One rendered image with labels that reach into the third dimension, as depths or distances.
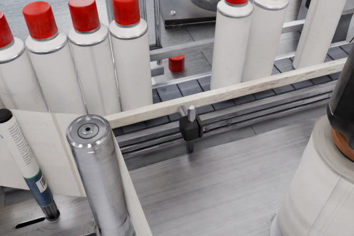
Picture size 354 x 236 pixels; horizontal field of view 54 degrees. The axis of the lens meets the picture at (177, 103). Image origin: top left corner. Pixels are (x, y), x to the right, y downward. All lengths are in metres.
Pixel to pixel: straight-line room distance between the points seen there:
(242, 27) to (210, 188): 0.23
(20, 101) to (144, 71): 0.17
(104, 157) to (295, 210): 0.19
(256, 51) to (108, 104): 0.24
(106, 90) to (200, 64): 0.30
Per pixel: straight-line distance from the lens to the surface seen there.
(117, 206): 0.38
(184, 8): 0.89
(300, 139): 0.56
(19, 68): 0.47
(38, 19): 0.44
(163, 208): 0.47
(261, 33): 0.55
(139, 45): 0.47
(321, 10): 0.61
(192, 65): 0.74
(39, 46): 0.46
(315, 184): 0.33
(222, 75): 0.56
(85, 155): 0.31
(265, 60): 0.58
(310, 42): 0.64
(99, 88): 0.50
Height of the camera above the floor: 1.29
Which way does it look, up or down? 45 degrees down
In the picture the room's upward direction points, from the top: straight up
